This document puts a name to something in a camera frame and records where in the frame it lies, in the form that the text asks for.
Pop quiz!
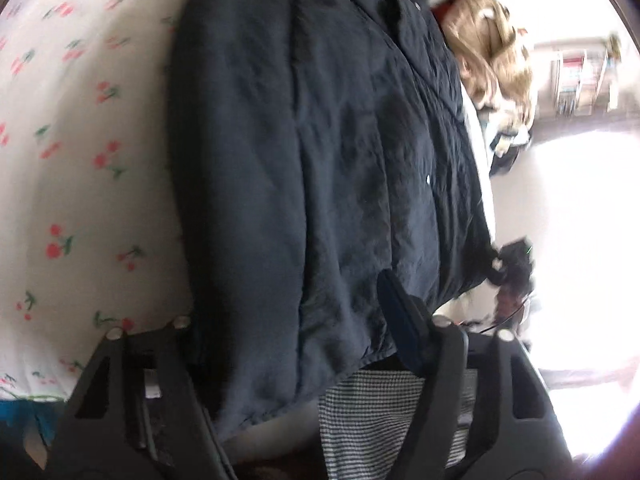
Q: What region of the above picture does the beige fleece robe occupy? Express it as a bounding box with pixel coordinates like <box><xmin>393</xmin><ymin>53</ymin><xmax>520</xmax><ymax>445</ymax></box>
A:
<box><xmin>440</xmin><ymin>0</ymin><xmax>536</xmax><ymax>131</ymax></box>

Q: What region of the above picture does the dark navy button shirt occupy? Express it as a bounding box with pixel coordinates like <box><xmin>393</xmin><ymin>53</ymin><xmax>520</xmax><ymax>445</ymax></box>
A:
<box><xmin>167</xmin><ymin>0</ymin><xmax>501</xmax><ymax>443</ymax></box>

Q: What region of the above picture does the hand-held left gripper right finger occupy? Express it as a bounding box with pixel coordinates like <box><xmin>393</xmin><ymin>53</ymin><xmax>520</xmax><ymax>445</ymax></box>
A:
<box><xmin>376</xmin><ymin>269</ymin><xmax>573</xmax><ymax>480</ymax></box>

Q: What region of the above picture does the white bookshelf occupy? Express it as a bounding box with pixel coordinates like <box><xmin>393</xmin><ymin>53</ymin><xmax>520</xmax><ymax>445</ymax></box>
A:
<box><xmin>550</xmin><ymin>35</ymin><xmax>626</xmax><ymax>116</ymax></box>

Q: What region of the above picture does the black garment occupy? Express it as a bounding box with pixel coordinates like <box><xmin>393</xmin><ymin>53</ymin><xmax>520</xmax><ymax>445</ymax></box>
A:
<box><xmin>489</xmin><ymin>149</ymin><xmax>526</xmax><ymax>177</ymax></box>

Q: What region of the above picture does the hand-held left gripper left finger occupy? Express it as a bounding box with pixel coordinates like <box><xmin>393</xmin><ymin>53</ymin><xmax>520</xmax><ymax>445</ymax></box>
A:
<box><xmin>45</xmin><ymin>316</ymin><xmax>238</xmax><ymax>480</ymax></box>

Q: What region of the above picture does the teal blue cloth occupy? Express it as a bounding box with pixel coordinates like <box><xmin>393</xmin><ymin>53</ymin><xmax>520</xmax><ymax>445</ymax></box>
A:
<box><xmin>0</xmin><ymin>397</ymin><xmax>58</xmax><ymax>453</ymax></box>

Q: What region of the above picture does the cherry print bed sheet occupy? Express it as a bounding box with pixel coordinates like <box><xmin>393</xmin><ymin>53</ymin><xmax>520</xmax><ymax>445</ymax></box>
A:
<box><xmin>0</xmin><ymin>0</ymin><xmax>498</xmax><ymax>463</ymax></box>

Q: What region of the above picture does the grey checkered cloth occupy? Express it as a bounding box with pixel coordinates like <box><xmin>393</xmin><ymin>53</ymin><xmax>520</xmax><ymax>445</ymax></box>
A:
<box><xmin>317</xmin><ymin>367</ymin><xmax>478</xmax><ymax>480</ymax></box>

